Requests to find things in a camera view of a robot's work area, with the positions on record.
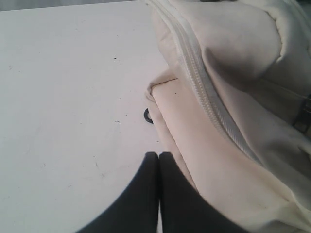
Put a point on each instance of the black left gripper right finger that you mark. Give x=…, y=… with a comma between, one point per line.
x=183, y=210

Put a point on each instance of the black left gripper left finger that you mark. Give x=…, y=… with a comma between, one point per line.
x=136, y=209

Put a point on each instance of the cream duffel bag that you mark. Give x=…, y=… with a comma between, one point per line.
x=234, y=106

